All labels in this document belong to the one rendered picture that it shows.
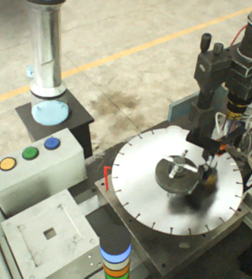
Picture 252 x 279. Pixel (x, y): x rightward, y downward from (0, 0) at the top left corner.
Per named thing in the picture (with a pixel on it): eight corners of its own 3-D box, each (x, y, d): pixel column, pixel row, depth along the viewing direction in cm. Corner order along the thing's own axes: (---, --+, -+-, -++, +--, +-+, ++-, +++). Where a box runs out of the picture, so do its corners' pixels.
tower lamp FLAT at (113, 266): (111, 276, 43) (111, 269, 41) (96, 252, 46) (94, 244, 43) (135, 260, 45) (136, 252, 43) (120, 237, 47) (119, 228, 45)
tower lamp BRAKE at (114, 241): (111, 269, 41) (109, 261, 39) (94, 244, 43) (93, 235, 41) (136, 251, 42) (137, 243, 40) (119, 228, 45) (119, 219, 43)
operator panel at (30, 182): (7, 219, 87) (-10, 192, 76) (-4, 193, 93) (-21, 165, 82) (88, 177, 98) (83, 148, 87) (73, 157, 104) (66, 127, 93)
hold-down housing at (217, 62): (195, 132, 66) (215, 54, 51) (184, 119, 69) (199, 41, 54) (214, 125, 69) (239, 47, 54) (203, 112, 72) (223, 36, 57)
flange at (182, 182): (154, 190, 71) (154, 184, 69) (155, 155, 78) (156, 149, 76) (199, 194, 70) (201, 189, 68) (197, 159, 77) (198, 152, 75)
